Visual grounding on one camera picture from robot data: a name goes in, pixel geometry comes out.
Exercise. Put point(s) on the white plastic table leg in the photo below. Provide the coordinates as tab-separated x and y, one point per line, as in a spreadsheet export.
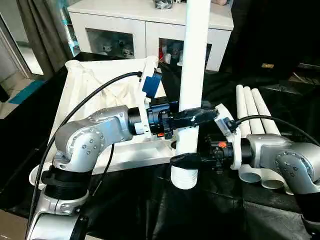
192	60
262	110
251	110
241	110

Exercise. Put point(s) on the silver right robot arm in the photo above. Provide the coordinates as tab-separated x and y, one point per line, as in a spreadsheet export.
285	160

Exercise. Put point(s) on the black work mat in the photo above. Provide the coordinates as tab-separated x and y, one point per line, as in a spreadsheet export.
150	210

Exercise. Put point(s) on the white upturned plastic table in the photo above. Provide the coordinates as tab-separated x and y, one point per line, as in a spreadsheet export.
100	85

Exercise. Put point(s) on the white glass-door cabinet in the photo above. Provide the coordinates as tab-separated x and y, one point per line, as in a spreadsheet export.
125	12

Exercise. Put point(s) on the grey crumpled object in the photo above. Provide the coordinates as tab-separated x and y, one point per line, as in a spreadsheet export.
164	4

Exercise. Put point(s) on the beige plush toy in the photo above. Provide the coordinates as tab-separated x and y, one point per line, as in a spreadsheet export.
220	2

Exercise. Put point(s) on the black case with yellow label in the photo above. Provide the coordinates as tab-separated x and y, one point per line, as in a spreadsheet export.
280	30

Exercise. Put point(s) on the teal floor mat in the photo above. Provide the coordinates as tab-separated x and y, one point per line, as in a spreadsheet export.
27	92

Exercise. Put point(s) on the grey curtain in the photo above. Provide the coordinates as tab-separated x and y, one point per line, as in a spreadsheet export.
45	30

